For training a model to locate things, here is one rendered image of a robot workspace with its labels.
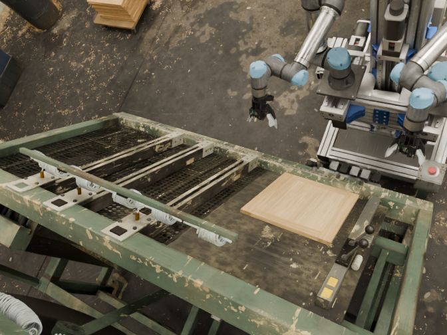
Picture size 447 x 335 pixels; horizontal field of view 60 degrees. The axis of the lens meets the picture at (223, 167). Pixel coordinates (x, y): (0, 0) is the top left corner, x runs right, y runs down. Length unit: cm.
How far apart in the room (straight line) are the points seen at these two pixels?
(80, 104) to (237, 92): 185
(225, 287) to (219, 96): 275
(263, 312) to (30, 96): 447
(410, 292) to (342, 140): 175
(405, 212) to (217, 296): 128
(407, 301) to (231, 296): 61
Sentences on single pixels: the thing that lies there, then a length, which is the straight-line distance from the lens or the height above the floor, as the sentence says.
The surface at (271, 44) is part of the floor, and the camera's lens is 396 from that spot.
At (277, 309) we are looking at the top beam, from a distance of 123.
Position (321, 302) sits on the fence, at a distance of 142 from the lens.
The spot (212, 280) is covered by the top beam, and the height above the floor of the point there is 185.
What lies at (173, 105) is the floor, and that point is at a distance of 397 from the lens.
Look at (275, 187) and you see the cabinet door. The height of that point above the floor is 108.
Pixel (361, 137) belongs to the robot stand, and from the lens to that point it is 311.
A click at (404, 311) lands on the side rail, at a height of 158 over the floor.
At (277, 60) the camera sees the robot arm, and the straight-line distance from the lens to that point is 185.
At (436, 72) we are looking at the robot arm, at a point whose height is 126.
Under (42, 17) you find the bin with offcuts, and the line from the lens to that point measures 567.
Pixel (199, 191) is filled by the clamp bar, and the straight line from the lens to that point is 185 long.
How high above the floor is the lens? 304
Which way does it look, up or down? 62 degrees down
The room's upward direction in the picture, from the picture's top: 44 degrees counter-clockwise
